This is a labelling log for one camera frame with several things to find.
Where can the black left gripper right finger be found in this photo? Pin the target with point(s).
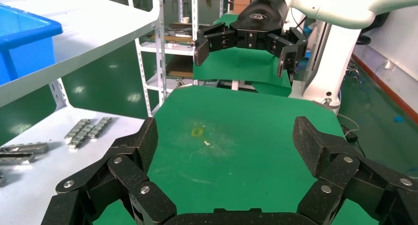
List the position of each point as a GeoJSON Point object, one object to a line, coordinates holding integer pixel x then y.
{"type": "Point", "coordinates": [343, 164]}

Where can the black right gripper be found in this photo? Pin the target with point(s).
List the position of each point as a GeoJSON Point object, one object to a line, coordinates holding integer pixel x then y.
{"type": "Point", "coordinates": [261, 17]}

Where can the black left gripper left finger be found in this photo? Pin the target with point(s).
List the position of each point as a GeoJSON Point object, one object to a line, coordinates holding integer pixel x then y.
{"type": "Point", "coordinates": [124, 171]}

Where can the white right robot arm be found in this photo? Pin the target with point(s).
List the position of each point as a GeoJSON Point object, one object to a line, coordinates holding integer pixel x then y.
{"type": "Point", "coordinates": [343, 7]}

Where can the green tablecloth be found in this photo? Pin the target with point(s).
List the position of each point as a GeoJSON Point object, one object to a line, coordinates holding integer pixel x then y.
{"type": "Point", "coordinates": [241, 65]}
{"type": "Point", "coordinates": [235, 119]}

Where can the black power adapter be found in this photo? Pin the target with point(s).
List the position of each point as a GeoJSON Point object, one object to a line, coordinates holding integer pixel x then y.
{"type": "Point", "coordinates": [350, 134]}

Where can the brown cardboard box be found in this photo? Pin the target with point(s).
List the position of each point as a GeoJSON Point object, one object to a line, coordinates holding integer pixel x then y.
{"type": "Point", "coordinates": [241, 3]}

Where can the serrated grey metal bar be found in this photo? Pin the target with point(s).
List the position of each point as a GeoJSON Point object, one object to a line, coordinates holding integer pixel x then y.
{"type": "Point", "coordinates": [77, 130]}
{"type": "Point", "coordinates": [81, 137]}
{"type": "Point", "coordinates": [99, 128]}

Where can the white paper cup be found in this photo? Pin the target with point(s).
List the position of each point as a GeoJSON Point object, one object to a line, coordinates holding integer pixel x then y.
{"type": "Point", "coordinates": [186, 20]}

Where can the brown wooden board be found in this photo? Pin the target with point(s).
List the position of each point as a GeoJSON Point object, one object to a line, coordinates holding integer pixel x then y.
{"type": "Point", "coordinates": [179, 66]}

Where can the white slotted storage rack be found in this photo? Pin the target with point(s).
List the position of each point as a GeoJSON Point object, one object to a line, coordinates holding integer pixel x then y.
{"type": "Point", "coordinates": [173, 48]}

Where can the white robot body column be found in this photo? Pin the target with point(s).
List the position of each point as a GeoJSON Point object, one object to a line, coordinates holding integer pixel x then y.
{"type": "Point", "coordinates": [330, 63]}

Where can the long grey metal part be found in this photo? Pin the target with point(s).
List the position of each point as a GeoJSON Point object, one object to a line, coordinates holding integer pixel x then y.
{"type": "Point", "coordinates": [26, 148]}
{"type": "Point", "coordinates": [16, 158]}

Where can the white metal shelf rack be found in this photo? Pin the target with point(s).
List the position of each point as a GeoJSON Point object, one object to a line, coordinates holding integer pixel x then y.
{"type": "Point", "coordinates": [98, 21]}

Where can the blue plastic bin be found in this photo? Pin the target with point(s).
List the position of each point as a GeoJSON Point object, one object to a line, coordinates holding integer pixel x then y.
{"type": "Point", "coordinates": [29, 47]}

